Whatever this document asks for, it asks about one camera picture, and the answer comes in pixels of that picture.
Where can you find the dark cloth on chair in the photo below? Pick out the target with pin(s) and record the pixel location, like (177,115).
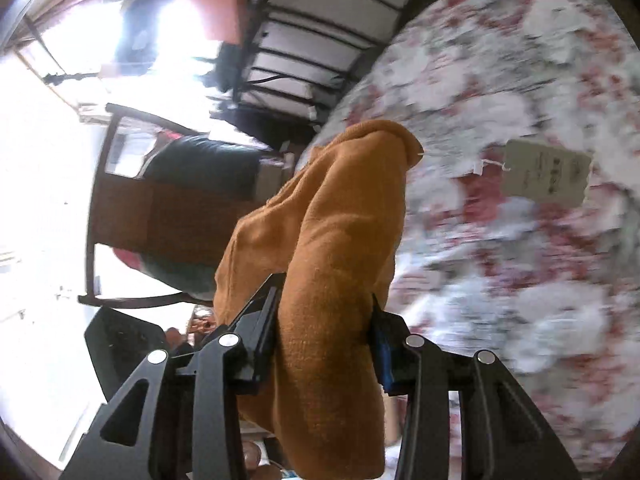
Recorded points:
(205,165)

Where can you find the floral blanket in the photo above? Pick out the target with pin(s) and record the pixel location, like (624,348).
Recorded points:
(500,310)

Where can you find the green and red cloth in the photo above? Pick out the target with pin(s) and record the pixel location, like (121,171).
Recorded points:
(175,272)

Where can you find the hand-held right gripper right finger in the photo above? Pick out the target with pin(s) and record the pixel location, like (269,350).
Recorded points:
(382,355)

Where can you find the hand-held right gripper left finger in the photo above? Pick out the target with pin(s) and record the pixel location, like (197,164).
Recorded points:
(260,340)

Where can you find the wooden chair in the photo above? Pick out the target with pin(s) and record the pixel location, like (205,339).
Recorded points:
(175,210)

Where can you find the mustard knit sweater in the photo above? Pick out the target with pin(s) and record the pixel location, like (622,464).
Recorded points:
(340,240)

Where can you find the paper hang tag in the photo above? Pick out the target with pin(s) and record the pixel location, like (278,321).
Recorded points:
(545,175)

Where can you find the black flat panel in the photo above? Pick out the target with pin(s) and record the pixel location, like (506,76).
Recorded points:
(120,350)

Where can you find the orange box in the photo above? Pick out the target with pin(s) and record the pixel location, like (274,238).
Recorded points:
(210,0)

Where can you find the black metal bed frame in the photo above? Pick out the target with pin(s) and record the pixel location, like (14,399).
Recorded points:
(265,125)

